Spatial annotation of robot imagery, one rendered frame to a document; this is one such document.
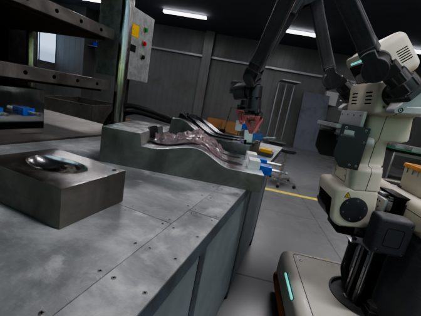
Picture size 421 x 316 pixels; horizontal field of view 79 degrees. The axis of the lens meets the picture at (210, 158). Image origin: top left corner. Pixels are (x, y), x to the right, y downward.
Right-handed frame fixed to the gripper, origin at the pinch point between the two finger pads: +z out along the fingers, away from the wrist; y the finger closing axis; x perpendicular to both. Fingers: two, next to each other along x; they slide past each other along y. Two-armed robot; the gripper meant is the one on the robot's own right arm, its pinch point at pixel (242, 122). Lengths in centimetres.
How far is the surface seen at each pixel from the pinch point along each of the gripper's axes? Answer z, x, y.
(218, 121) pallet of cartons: 57, -250, -681
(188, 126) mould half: 3.6, -14.4, 36.2
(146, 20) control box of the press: -50, -72, -4
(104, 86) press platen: -7, -67, 32
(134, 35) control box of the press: -39, -72, 6
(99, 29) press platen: -33, -66, 38
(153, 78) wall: -52, -524, -678
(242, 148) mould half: 8.2, 11.2, 36.0
